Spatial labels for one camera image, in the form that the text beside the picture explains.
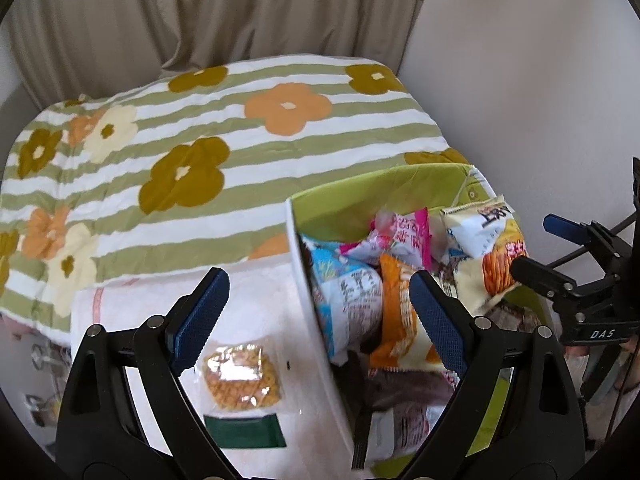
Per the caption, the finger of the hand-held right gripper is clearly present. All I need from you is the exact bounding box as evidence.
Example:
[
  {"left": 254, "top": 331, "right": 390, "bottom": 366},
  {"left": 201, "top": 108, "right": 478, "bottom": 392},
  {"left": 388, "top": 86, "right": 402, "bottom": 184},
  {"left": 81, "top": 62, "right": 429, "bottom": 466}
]
[
  {"left": 510, "top": 255, "right": 580, "bottom": 307},
  {"left": 543, "top": 214, "right": 622, "bottom": 262}
]

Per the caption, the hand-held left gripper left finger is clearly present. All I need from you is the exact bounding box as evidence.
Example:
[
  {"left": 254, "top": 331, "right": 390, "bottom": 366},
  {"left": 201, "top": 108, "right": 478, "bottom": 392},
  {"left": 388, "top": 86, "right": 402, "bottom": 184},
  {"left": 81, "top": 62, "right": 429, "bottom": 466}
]
[{"left": 55, "top": 266, "right": 241, "bottom": 480}]

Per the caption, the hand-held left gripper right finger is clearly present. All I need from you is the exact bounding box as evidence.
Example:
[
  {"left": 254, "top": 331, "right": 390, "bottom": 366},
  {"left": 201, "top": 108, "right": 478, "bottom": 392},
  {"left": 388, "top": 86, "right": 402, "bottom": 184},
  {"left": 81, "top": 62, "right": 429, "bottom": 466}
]
[{"left": 400, "top": 269, "right": 587, "bottom": 480}]

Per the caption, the clear green-label snack packet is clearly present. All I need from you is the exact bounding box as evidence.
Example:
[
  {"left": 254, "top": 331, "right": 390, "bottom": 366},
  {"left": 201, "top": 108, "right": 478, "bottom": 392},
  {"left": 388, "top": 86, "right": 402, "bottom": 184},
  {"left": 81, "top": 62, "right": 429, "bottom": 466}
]
[{"left": 202, "top": 342, "right": 289, "bottom": 451}]

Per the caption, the cream yellow snack packet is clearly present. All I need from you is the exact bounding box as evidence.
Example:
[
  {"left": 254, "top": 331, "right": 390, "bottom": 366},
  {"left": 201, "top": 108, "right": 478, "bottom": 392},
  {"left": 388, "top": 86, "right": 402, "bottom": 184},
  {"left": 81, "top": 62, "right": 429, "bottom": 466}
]
[{"left": 440, "top": 195, "right": 530, "bottom": 314}]

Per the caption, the pink snack packet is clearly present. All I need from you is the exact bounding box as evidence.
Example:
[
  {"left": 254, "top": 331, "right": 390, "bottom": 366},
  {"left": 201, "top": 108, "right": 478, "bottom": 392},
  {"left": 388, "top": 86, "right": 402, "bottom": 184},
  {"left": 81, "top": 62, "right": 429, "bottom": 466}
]
[{"left": 340, "top": 208, "right": 434, "bottom": 272}]

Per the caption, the blue cartoon snack bag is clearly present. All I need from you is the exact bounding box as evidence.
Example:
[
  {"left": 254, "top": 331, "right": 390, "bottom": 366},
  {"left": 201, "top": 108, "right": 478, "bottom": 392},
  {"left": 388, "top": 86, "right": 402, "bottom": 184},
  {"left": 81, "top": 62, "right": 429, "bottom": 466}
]
[{"left": 300, "top": 237, "right": 386, "bottom": 362}]

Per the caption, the green storage box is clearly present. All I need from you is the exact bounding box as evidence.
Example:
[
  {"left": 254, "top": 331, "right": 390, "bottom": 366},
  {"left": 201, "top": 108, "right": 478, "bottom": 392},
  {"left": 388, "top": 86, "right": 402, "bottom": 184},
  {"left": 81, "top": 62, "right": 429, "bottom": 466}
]
[{"left": 285, "top": 162, "right": 557, "bottom": 480}]

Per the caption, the person's right hand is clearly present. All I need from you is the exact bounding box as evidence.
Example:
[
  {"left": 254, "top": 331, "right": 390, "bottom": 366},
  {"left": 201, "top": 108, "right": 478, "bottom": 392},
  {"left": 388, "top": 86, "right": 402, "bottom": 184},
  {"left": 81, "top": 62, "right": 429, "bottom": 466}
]
[{"left": 616, "top": 337, "right": 640, "bottom": 392}]

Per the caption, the orange snack packet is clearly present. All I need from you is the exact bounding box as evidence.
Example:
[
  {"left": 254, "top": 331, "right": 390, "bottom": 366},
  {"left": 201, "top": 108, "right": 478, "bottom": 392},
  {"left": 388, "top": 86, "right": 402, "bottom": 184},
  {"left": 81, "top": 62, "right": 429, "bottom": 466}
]
[{"left": 369, "top": 252, "right": 459, "bottom": 374}]

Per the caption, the brown snack packet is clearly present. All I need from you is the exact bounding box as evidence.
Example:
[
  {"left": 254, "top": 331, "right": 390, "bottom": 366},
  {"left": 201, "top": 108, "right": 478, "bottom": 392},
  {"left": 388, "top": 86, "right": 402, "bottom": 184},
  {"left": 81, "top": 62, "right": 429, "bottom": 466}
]
[{"left": 345, "top": 350, "right": 457, "bottom": 412}]

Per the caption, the white red-print snack packet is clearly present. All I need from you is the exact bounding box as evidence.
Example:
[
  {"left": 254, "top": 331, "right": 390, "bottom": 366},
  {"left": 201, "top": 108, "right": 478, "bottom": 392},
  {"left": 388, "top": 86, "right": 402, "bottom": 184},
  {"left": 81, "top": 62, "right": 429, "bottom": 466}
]
[{"left": 352, "top": 402, "right": 452, "bottom": 472}]

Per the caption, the shiny metal object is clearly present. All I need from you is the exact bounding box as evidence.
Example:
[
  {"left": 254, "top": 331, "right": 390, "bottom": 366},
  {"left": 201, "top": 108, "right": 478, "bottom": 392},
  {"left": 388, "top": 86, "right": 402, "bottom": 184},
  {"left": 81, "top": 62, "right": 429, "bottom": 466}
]
[{"left": 22, "top": 342, "right": 72, "bottom": 427}]

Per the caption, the pink cloth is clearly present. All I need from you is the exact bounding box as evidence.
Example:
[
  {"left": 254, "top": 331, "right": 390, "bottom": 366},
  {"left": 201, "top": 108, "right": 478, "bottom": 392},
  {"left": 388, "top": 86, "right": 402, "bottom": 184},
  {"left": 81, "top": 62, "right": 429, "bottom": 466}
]
[{"left": 0, "top": 312, "right": 39, "bottom": 344}]

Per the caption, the striped floral blanket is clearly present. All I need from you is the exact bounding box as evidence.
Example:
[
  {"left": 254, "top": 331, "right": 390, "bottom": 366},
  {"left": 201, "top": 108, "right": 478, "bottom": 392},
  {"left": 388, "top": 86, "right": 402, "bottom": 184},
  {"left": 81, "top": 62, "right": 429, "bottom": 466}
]
[{"left": 0, "top": 52, "right": 474, "bottom": 347}]

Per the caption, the beige curtain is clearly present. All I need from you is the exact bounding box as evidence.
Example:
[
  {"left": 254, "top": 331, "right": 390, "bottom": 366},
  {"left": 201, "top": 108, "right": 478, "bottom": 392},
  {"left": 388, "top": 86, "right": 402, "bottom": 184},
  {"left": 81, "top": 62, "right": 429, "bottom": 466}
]
[{"left": 5, "top": 0, "right": 429, "bottom": 112}]

